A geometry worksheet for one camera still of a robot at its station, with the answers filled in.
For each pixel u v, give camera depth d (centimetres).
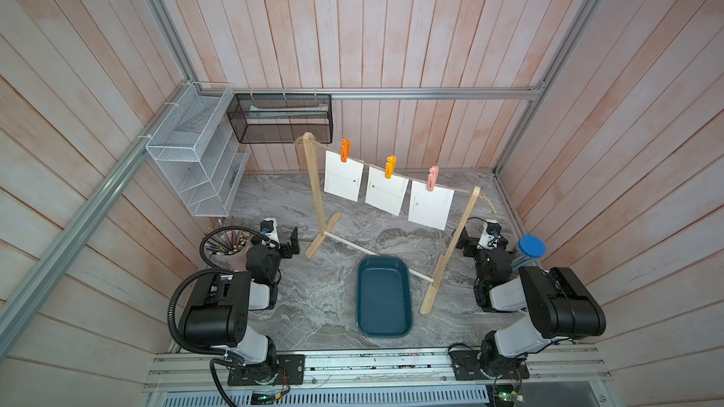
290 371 73
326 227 100
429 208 62
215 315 45
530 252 75
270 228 76
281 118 89
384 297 86
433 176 56
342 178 70
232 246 90
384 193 67
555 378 73
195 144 69
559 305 46
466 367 73
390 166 60
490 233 76
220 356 49
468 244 81
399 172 62
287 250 82
